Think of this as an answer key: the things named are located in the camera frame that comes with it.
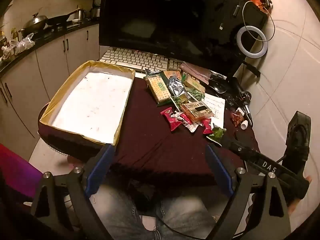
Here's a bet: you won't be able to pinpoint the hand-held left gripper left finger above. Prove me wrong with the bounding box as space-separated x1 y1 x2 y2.
30 143 117 240

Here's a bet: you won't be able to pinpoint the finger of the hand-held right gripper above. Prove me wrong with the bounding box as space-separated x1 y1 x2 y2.
205 135 240 155

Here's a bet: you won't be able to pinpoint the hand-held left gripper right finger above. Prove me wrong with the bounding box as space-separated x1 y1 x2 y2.
205 143 293 240

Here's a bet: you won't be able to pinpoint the green leaf snack packet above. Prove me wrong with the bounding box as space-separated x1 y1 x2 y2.
206 127 227 142

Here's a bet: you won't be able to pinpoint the cardboard box with white lining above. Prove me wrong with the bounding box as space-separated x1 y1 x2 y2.
39 60 136 146

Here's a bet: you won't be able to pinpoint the person's right hand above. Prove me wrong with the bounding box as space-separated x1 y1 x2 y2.
287 176 313 216

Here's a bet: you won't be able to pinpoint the small red snack packet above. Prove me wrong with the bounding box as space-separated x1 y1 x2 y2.
179 113 193 126
201 118 213 135

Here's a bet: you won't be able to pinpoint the dark red crinkled packet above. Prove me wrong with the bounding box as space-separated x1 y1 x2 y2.
230 111 245 127

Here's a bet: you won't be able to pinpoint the white handwritten paper sheet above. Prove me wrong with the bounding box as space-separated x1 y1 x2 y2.
197 92 226 128

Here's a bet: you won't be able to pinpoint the black mini tripod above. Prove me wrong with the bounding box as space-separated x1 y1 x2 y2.
239 91 253 126

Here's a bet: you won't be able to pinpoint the orange clear cracker packet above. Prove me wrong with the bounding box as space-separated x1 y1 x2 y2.
179 101 216 122

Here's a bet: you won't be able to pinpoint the dark red tablecloth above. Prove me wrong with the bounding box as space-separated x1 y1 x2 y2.
37 76 260 183

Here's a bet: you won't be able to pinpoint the person's jeans legs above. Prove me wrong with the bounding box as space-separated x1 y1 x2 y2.
89 184 227 240

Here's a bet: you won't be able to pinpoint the black computer mouse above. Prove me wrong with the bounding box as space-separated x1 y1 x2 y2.
208 78 227 93

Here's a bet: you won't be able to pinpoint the large red snack packet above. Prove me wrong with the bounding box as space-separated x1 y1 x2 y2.
160 107 183 132

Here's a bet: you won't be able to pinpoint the green and brown snack packet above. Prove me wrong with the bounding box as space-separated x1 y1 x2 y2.
183 76 206 93

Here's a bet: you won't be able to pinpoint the silver foil snack packet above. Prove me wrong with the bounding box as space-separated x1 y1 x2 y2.
167 77 186 97

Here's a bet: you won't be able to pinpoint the pink plastic bag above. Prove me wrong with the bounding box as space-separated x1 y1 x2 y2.
180 62 213 81

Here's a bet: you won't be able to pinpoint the red purple cloth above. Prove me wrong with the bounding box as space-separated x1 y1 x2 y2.
0 143 43 198

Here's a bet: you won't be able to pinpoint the large cracker packet green label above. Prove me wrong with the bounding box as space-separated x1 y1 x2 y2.
144 73 173 105

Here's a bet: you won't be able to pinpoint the white keyboard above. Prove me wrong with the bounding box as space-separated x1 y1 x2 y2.
97 47 183 75

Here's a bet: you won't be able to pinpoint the white kitchen cabinets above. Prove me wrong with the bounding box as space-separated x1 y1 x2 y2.
0 22 100 153

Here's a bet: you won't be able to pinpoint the black monitor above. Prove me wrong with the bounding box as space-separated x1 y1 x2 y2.
99 0 269 78

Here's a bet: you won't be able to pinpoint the clear plastic bag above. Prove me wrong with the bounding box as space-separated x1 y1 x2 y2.
13 33 36 56

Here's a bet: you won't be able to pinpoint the black frying pan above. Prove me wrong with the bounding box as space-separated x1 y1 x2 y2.
47 9 81 27

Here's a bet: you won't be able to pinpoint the group of condiment bottles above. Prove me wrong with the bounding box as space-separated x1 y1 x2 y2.
0 27 19 62

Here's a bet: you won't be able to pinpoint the steel wok with lid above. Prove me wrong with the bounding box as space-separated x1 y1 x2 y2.
18 14 48 35

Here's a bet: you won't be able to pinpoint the rice cooker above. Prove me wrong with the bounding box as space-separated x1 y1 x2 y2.
89 0 103 18

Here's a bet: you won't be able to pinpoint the white ring light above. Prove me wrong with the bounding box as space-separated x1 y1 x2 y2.
236 26 268 60

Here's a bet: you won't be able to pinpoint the black usb cable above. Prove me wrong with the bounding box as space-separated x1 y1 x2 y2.
217 0 242 32

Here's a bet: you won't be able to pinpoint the white cable loop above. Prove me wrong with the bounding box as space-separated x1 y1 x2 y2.
241 1 276 42

